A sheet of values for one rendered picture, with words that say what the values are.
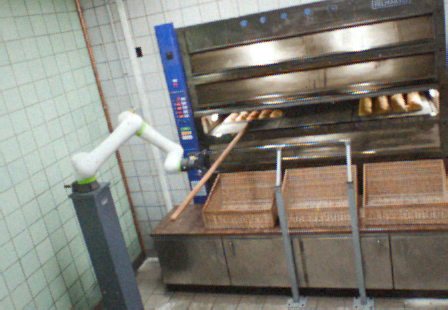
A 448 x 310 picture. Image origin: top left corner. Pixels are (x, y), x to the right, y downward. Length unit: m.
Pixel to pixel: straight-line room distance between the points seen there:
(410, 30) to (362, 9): 0.36
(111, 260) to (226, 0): 2.05
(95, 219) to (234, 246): 1.06
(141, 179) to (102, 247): 1.16
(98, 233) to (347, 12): 2.30
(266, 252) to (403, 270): 0.95
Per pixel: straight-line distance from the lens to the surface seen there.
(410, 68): 3.39
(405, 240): 3.23
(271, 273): 3.49
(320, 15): 3.36
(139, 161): 4.09
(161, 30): 3.66
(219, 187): 3.78
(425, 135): 3.52
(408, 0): 3.35
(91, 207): 3.05
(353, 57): 3.36
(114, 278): 3.26
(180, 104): 3.70
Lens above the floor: 2.14
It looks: 16 degrees down
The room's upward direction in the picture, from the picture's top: 11 degrees counter-clockwise
